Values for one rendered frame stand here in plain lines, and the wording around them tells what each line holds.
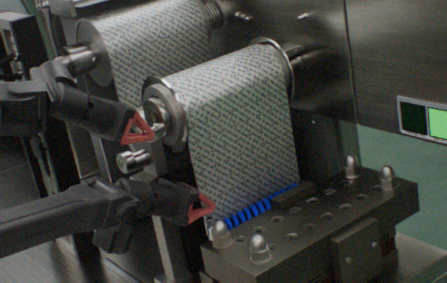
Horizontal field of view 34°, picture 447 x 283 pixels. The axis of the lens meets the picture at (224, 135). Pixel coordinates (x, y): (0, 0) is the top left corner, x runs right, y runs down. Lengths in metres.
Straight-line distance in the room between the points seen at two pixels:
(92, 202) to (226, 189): 0.33
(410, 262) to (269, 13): 0.57
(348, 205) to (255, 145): 0.21
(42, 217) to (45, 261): 0.64
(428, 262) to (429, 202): 2.12
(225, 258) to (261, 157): 0.24
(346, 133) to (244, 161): 0.43
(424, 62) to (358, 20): 0.15
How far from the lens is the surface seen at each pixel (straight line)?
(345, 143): 1.76
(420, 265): 1.43
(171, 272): 1.47
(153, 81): 1.32
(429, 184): 3.73
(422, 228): 3.35
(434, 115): 1.29
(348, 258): 1.31
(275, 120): 1.41
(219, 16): 1.65
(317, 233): 1.30
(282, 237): 1.30
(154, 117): 1.32
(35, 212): 1.06
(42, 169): 1.67
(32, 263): 1.71
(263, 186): 1.43
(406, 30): 1.28
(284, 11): 1.50
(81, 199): 1.13
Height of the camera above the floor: 1.67
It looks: 21 degrees down
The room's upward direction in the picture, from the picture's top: 11 degrees counter-clockwise
